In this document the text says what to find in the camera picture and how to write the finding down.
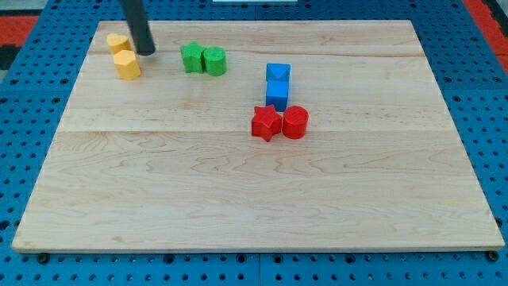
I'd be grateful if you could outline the red star block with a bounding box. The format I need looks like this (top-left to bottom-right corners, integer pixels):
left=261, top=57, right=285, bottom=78
left=251, top=105, right=283, bottom=142

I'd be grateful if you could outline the green cylinder block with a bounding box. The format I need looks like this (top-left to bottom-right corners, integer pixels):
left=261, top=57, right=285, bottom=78
left=203, top=46, right=227, bottom=76

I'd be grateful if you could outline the green star block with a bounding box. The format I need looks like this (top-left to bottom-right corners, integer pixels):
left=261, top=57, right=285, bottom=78
left=180, top=41, right=206, bottom=74

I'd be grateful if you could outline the blue triangle block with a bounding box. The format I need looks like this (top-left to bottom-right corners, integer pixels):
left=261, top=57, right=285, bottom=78
left=265, top=63, right=291, bottom=82

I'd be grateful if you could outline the yellow hexagon block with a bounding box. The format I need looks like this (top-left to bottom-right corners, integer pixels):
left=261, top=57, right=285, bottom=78
left=113, top=50, right=141, bottom=80

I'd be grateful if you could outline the yellow heart block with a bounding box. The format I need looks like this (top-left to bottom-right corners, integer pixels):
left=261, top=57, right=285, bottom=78
left=106, top=33, right=132, bottom=55

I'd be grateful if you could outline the light wooden board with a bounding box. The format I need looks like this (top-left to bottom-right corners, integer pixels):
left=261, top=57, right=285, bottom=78
left=12, top=20, right=505, bottom=253

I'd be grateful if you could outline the blue cube block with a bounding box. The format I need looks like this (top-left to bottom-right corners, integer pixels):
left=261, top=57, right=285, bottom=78
left=265, top=80, right=290, bottom=112

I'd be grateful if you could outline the red cylinder block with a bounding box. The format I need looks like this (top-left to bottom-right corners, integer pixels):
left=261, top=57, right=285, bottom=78
left=282, top=106, right=309, bottom=139

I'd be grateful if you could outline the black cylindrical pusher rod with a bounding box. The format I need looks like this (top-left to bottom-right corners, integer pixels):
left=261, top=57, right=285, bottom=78
left=119, top=0, right=156, bottom=56

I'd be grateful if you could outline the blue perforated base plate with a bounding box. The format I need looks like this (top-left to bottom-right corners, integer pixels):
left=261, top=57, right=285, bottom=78
left=1, top=0, right=507, bottom=285

